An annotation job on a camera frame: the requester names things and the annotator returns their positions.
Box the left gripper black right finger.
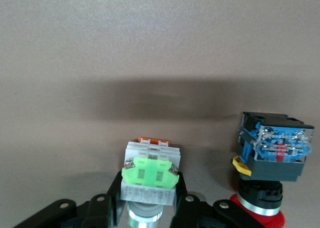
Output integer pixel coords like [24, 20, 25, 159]
[171, 172, 260, 228]

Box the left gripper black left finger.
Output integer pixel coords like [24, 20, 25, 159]
[12, 171, 126, 228]

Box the green push button switch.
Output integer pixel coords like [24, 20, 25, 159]
[120, 137, 182, 228]

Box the red mushroom button black body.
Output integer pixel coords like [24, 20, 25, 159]
[229, 111, 315, 228]

